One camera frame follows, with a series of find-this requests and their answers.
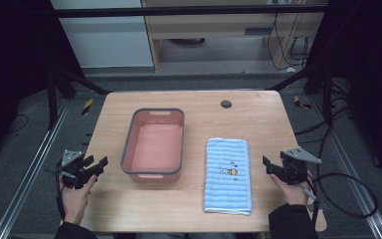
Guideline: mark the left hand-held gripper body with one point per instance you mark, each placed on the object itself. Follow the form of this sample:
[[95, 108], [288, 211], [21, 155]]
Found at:
[[73, 169]]

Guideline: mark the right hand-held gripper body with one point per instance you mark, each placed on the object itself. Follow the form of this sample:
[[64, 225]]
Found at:
[[295, 167]]

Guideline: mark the blue striped towel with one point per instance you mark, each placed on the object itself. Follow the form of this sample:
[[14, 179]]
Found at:
[[227, 176]]

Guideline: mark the pink basin with grey rim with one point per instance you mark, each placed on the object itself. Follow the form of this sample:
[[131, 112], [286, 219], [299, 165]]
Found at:
[[154, 144]]

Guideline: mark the person's right hand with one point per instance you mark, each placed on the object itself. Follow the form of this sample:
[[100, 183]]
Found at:
[[293, 192]]

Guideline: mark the person's left hand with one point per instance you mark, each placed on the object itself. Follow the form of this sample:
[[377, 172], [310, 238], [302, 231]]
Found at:
[[74, 200]]

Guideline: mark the yellow and black tape marker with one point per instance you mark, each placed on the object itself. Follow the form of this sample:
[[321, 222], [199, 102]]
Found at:
[[301, 103], [87, 107]]

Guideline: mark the black metal stand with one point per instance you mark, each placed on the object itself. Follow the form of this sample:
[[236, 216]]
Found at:
[[64, 83], [315, 83]]

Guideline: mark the black curtain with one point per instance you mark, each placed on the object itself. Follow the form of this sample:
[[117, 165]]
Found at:
[[13, 66], [368, 66]]

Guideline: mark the white cabinet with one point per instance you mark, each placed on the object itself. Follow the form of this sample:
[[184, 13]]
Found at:
[[106, 40]]

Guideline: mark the light wooden desk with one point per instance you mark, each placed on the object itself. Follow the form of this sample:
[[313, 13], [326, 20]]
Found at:
[[219, 28]]

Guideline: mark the aluminium floor rail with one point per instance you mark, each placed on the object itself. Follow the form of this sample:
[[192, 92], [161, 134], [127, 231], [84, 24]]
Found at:
[[30, 169], [354, 182]]

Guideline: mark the black horizontal frame bar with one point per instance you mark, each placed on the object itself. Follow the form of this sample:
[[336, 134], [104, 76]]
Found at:
[[179, 11]]

